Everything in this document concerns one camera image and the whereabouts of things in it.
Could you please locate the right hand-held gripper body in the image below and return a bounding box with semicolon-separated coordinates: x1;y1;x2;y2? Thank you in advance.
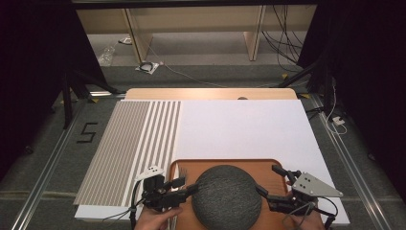
265;172;345;216

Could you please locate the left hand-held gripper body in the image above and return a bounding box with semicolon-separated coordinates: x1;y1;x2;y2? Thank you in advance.
135;165;182;213

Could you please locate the brown wooden tray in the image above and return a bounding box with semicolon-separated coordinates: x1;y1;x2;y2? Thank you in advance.
161;158;300;230

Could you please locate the black round plate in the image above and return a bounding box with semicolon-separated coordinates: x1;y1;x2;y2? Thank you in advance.
190;164;263;230

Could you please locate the person's right hand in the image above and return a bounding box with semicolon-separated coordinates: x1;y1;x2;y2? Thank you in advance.
283;209;327;230

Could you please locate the white board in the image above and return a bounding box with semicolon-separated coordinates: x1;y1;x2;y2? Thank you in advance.
74;98;350;225

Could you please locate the striped placemat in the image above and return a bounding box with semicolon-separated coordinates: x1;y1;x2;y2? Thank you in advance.
73;100;182;207

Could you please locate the black metal stand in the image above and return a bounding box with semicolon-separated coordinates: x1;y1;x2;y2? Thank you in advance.
277;57;335;117
59;67;120;130

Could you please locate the black curtain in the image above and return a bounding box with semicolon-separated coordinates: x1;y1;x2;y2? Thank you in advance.
0;0;109;181
296;0;406;205

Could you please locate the light wooden desk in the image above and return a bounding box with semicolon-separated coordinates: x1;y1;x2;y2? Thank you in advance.
76;3;318;63

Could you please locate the clear plastic bag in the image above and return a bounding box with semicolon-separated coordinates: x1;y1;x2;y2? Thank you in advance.
97;45;118;67

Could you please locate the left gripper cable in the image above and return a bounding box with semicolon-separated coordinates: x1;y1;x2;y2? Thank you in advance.
101;179;146;230

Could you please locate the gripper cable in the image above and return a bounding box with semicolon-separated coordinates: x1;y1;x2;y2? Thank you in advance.
101;179;146;230
282;195;340;230

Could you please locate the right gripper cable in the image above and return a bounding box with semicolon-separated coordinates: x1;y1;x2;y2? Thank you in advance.
282;195;340;230

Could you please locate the aluminium floor rail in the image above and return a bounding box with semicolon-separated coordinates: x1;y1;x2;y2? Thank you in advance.
11;98;84;230
309;93;393;230

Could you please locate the white power adapter with cable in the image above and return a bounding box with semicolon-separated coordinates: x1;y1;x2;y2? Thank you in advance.
325;76;350;136

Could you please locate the long white floor cable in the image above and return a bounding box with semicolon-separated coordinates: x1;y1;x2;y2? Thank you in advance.
146;43;280;89

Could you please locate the packet with black cable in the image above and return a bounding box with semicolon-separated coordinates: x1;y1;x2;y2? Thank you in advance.
134;60;160;76

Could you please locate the bundle of black cables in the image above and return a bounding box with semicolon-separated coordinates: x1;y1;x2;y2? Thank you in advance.
260;4;308;74

